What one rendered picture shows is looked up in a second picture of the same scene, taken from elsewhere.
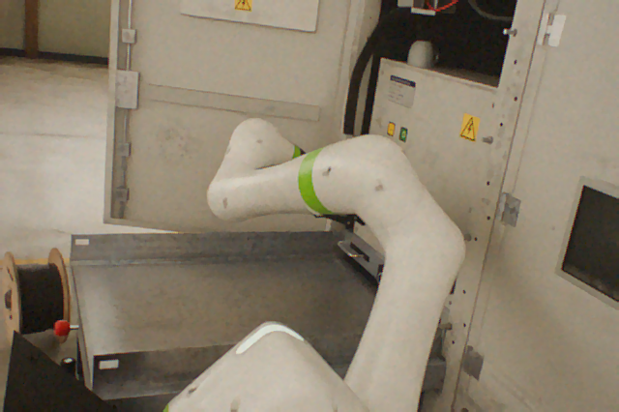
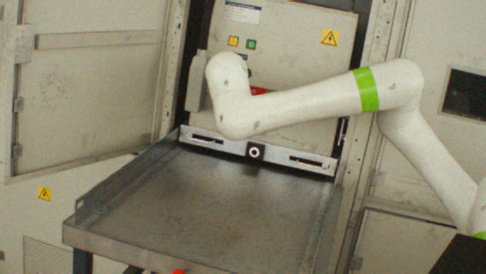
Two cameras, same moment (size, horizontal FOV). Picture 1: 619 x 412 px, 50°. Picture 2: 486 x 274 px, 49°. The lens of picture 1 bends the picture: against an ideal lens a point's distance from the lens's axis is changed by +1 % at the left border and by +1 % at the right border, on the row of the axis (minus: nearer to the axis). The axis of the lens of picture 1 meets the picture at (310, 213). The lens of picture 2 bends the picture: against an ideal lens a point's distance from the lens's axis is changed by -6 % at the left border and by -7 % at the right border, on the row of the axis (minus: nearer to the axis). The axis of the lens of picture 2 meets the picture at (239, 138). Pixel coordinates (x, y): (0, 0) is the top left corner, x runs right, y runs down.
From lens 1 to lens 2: 1.36 m
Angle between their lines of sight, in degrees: 51
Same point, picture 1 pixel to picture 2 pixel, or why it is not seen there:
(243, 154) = (242, 83)
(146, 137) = (31, 88)
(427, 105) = (279, 23)
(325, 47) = not seen: outside the picture
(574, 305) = (449, 127)
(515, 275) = not seen: hidden behind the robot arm
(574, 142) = (442, 47)
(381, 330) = (451, 166)
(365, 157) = (417, 74)
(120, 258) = (97, 208)
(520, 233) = not seen: hidden behind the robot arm
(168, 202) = (49, 146)
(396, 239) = (412, 117)
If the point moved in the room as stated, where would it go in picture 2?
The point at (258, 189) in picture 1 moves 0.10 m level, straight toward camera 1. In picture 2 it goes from (304, 107) to (340, 119)
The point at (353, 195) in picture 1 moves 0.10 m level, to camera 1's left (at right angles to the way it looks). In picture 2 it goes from (412, 97) to (397, 101)
